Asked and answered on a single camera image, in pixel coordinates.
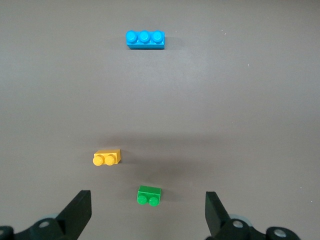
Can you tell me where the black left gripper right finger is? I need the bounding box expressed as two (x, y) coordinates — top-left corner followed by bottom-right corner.
(204, 191), (301, 240)

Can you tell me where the blue three-stud block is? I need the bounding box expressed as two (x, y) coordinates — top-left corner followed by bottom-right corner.
(125, 30), (166, 50)

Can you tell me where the green two-stud block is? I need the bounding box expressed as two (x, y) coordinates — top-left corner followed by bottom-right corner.
(136, 185), (162, 208)

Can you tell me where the yellow two-stud block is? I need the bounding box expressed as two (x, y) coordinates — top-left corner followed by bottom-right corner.
(92, 149), (122, 167)

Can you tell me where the brown table cover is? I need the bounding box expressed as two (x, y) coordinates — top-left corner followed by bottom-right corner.
(0, 0), (320, 240)

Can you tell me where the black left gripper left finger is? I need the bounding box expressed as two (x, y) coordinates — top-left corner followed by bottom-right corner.
(0, 190), (92, 240)

